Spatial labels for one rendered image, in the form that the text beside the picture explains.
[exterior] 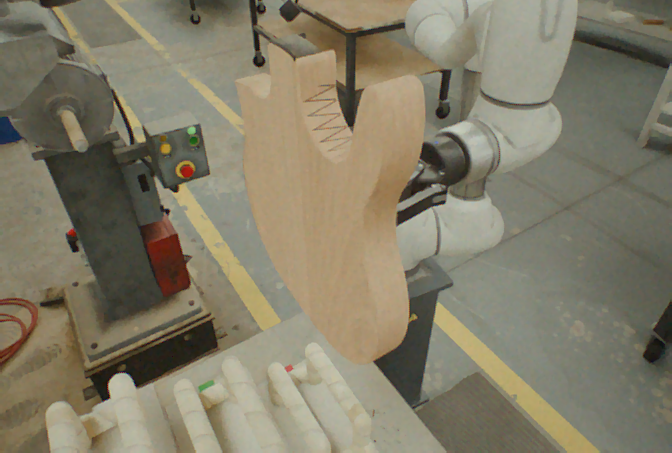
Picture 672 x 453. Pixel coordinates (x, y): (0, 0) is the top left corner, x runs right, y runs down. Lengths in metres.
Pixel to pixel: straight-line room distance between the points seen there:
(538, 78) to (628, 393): 1.90
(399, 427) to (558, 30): 0.74
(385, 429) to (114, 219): 1.24
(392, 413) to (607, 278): 2.03
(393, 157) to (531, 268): 2.43
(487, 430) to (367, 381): 1.12
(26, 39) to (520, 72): 0.90
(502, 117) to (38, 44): 0.88
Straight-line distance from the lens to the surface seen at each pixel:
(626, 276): 2.97
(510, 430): 2.17
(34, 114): 1.50
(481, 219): 1.47
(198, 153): 1.64
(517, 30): 0.69
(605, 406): 2.38
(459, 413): 2.15
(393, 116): 0.37
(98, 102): 1.51
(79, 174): 1.77
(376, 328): 0.52
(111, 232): 1.91
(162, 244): 1.97
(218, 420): 0.95
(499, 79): 0.71
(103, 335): 2.14
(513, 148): 0.75
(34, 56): 1.15
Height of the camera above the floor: 1.84
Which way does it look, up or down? 37 degrees down
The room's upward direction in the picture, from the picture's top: straight up
